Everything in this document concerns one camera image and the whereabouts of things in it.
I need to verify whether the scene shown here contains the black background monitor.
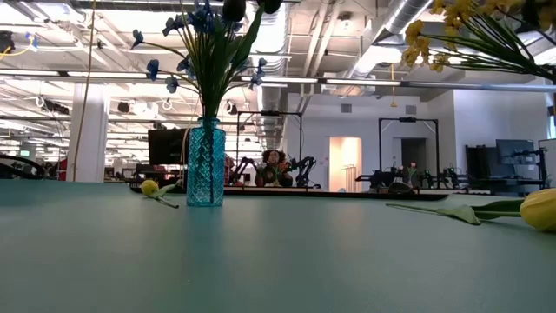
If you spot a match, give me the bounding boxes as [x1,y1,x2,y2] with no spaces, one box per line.
[147,127,191,165]

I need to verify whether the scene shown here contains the white screen panel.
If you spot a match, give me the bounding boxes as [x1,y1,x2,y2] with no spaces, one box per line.
[538,137,556,177]

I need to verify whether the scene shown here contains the person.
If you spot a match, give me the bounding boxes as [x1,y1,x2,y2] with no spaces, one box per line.
[255,150,295,188]

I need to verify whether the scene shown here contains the blue textured glass vase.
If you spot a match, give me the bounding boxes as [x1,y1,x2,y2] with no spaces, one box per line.
[185,116,227,208]

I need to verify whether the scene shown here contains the black aluminium table frame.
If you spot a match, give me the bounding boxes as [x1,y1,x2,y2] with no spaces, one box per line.
[129,184,451,202]

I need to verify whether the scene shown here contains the orange lit doorway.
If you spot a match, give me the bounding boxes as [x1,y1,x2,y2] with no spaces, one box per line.
[328,137,363,192]

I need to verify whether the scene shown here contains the dark desk monitor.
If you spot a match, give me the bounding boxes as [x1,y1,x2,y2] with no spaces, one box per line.
[495,138,535,165]

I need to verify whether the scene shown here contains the thin hanging cable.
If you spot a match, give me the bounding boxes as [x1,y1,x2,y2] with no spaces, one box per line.
[72,0,96,183]

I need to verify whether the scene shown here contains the black background robot station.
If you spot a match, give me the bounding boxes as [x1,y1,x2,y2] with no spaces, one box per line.
[355,163,466,195]

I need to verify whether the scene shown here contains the long grey ceiling rail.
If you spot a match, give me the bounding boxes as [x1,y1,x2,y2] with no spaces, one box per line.
[241,76,556,93]

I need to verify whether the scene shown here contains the black background stand frame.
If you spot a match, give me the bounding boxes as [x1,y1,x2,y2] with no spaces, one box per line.
[377,116,440,186]
[235,110,304,189]

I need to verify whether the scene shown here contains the green table mat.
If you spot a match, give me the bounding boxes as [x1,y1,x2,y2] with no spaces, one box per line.
[0,180,556,313]

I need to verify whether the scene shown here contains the black background cabinet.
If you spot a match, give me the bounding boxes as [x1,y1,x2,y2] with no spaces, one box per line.
[465,144,496,179]

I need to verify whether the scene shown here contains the silver round ventilation duct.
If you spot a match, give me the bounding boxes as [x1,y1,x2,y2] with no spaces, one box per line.
[342,0,435,95]

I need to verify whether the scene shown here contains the white pillar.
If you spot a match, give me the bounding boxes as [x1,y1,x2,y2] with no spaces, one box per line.
[66,82,110,183]

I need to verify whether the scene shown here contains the grey rectangular air duct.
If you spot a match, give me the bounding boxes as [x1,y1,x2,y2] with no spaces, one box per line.
[373,19,496,49]

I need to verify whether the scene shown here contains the yellow artificial tulip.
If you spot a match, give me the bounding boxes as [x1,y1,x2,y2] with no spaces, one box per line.
[139,178,188,210]
[385,187,556,234]

